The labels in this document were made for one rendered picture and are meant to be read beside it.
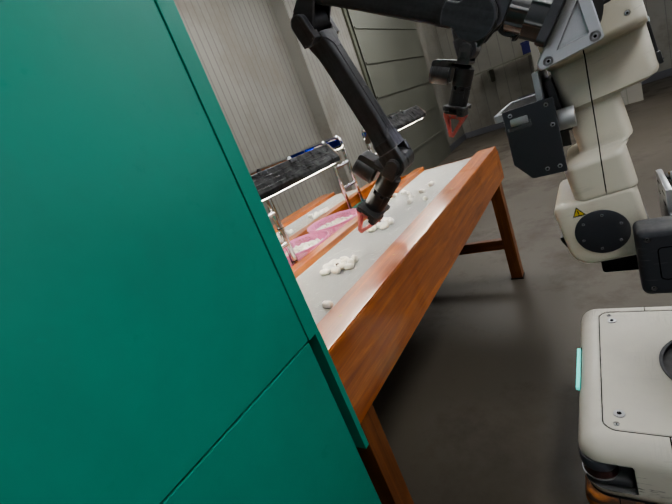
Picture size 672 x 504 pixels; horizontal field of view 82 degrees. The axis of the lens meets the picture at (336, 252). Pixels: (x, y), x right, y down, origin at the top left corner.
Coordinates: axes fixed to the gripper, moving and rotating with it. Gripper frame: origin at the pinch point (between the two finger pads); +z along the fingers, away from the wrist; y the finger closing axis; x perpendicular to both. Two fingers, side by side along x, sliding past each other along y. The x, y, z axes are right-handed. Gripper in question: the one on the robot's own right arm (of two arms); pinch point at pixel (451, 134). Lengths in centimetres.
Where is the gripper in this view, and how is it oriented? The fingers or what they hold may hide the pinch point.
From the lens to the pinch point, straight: 136.1
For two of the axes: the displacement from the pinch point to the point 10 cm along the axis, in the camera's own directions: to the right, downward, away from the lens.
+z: -0.4, 8.6, 5.2
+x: 8.7, 2.9, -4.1
